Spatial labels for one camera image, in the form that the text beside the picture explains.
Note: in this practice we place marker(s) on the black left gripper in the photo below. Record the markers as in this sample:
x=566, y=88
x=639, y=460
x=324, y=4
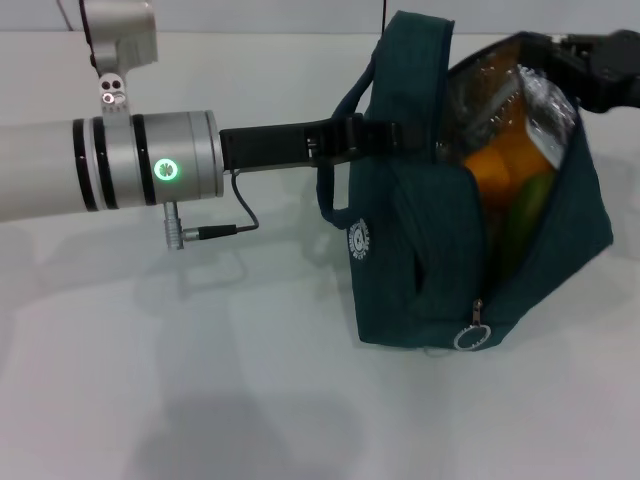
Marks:
x=265, y=147

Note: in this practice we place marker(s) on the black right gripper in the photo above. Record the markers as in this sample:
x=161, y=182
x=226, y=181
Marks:
x=612, y=70

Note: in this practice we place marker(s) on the dark teal insulated lunch bag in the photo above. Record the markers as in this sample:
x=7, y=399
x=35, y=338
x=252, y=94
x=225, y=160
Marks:
x=410, y=260

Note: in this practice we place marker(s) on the orange yellow pear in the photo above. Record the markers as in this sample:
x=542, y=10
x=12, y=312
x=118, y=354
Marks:
x=495, y=172

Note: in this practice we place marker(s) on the green cucumber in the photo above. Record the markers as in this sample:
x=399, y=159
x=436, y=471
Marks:
x=525, y=215

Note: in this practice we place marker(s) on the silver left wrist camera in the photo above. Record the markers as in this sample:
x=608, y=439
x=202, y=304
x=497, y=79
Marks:
x=125, y=35

